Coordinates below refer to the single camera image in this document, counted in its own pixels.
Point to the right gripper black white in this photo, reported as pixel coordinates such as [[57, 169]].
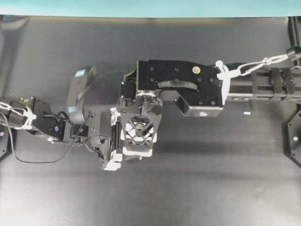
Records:
[[140, 116]]

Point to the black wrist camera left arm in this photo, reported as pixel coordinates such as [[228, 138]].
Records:
[[75, 99]]

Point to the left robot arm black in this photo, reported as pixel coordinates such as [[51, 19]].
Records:
[[36, 118]]

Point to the black frame post right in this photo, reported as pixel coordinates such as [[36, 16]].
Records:
[[294, 30]]

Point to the black base plate left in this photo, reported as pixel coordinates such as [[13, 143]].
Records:
[[5, 142]]

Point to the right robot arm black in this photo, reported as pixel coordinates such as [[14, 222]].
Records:
[[197, 91]]

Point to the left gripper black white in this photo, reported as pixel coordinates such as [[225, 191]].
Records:
[[99, 133]]

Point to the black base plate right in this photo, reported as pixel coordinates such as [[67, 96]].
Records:
[[292, 138]]

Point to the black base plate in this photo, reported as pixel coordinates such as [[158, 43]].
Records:
[[5, 142], [292, 138]]

